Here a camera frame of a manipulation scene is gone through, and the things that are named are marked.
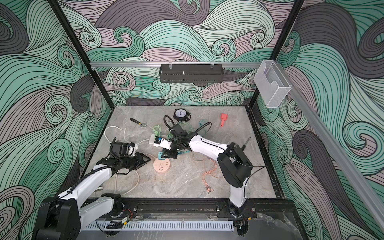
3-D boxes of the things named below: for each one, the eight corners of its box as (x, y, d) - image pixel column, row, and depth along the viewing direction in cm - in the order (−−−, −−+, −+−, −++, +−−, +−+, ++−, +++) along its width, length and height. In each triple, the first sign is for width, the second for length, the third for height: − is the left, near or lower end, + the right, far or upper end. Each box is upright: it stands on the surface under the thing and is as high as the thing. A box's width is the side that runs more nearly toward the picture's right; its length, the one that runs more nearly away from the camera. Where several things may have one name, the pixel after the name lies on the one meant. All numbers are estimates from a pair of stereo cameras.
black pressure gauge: (173, 121, 113) (173, 118, 111) (174, 111, 121) (174, 108, 118) (190, 121, 113) (191, 118, 111) (190, 111, 121) (190, 108, 118)
